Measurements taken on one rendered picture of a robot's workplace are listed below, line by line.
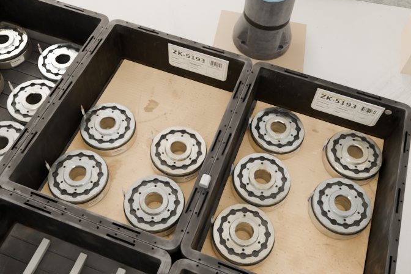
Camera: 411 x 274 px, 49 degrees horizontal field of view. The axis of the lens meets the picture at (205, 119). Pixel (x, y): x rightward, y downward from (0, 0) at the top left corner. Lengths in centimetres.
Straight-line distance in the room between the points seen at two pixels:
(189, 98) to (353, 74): 48
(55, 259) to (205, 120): 37
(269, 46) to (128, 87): 37
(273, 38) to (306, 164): 37
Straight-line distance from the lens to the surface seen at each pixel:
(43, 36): 108
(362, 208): 82
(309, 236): 81
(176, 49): 90
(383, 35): 135
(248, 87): 83
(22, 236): 82
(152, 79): 95
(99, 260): 78
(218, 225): 75
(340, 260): 81
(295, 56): 117
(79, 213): 70
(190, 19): 126
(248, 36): 112
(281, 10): 106
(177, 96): 92
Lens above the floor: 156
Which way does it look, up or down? 55 degrees down
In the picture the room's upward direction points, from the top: 4 degrees clockwise
